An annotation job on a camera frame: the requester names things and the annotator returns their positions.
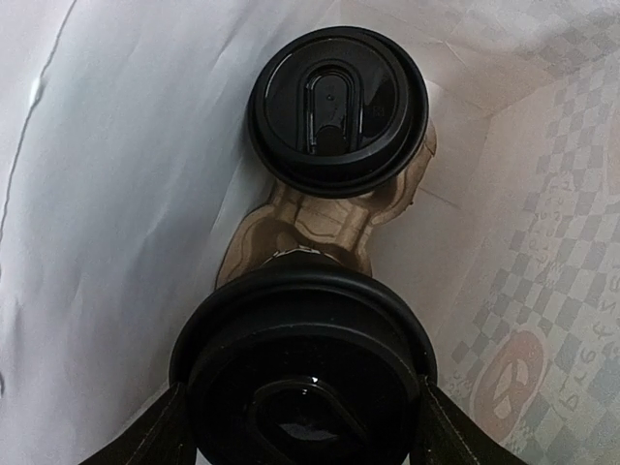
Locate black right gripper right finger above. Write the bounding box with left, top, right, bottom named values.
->
left=409, top=376, right=525, bottom=465

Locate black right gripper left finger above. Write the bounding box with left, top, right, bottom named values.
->
left=82, top=383, right=197, bottom=465

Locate brown cardboard cup carrier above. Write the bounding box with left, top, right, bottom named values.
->
left=215, top=123, right=437, bottom=288

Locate blue checkered paper bag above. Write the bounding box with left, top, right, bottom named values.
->
left=1, top=1, right=619, bottom=464

